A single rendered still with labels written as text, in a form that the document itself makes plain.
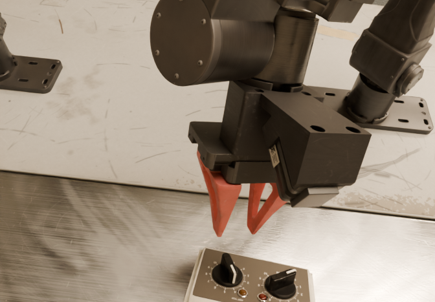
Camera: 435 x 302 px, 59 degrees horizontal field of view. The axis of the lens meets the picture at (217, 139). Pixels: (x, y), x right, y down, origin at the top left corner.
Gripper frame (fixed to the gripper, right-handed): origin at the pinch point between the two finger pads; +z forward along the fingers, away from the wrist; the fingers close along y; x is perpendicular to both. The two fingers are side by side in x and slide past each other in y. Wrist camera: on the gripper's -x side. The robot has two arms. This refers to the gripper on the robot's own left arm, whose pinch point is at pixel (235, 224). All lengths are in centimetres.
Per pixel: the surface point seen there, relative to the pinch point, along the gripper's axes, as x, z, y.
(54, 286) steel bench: 8.6, 13.9, -16.5
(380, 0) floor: 182, -22, 161
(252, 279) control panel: 0.0, 7.3, 3.2
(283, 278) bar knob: -2.0, 5.5, 5.5
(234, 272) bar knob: -0.5, 5.5, 0.7
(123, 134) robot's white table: 25.9, 2.4, -7.8
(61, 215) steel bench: 16.4, 9.7, -16.0
